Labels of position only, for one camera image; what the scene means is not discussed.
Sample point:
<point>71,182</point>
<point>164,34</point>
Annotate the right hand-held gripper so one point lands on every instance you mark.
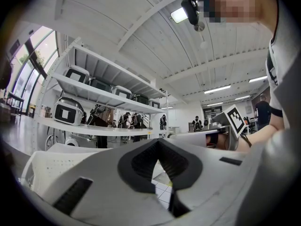
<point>234,121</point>

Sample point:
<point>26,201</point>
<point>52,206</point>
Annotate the white metal shelving rack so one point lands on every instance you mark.
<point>82,129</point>

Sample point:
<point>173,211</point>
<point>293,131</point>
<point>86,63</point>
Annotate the person's grey printed t-shirt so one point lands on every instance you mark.
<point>287,55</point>

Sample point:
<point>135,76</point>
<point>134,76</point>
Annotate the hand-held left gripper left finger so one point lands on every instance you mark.
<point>105,187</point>

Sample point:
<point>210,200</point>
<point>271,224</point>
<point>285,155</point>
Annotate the person's head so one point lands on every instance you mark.
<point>235,3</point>

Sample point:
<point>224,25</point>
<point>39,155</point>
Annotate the white plastic laundry basket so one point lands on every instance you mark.
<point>47,163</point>

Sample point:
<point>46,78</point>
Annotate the black head-mounted camera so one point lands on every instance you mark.
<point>191,10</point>

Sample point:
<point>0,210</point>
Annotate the white round device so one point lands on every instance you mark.
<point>73,142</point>

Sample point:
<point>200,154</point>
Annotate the ceiling light panel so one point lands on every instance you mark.
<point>215,104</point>
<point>217,89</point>
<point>258,79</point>
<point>178,15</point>
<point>242,97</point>

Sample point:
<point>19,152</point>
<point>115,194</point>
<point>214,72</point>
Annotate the person's right forearm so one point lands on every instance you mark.
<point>263,138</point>

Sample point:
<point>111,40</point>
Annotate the dark appliance with framed panel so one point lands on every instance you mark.
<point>140,99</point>
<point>101,85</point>

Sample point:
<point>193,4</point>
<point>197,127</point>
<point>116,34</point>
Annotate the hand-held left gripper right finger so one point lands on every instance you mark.
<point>211,173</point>

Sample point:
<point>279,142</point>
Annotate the tall glass window wall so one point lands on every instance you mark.
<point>35,62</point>

